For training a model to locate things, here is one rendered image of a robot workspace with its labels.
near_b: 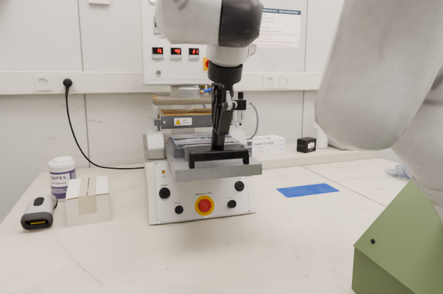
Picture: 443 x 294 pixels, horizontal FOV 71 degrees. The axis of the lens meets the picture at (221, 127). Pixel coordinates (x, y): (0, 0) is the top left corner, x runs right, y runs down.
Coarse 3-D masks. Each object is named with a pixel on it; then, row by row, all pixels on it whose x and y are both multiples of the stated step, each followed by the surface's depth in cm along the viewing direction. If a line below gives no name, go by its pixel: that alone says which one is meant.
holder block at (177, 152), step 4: (168, 140) 98; (172, 140) 94; (168, 144) 98; (172, 144) 89; (172, 148) 87; (176, 148) 84; (180, 148) 84; (184, 148) 84; (172, 152) 87; (176, 152) 84; (180, 152) 84; (184, 152) 85; (176, 156) 84; (180, 156) 84; (184, 156) 85
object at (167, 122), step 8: (160, 120) 105; (168, 120) 106; (176, 120) 107; (184, 120) 107; (192, 120) 108; (200, 120) 109; (208, 120) 110; (168, 128) 106; (176, 128) 107; (184, 128) 108
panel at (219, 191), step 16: (160, 176) 96; (176, 192) 96; (192, 192) 97; (208, 192) 99; (224, 192) 100; (240, 192) 101; (160, 208) 94; (192, 208) 96; (224, 208) 98; (240, 208) 100
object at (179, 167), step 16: (208, 144) 82; (224, 144) 83; (240, 144) 84; (176, 160) 82; (224, 160) 82; (240, 160) 82; (256, 160) 82; (176, 176) 73; (192, 176) 74; (208, 176) 76; (224, 176) 77; (240, 176) 78
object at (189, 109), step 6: (186, 108) 116; (192, 108) 116; (198, 108) 127; (204, 108) 127; (210, 108) 127; (162, 114) 114; (168, 114) 107; (174, 114) 108; (180, 114) 108; (186, 114) 109; (192, 114) 110; (198, 114) 110
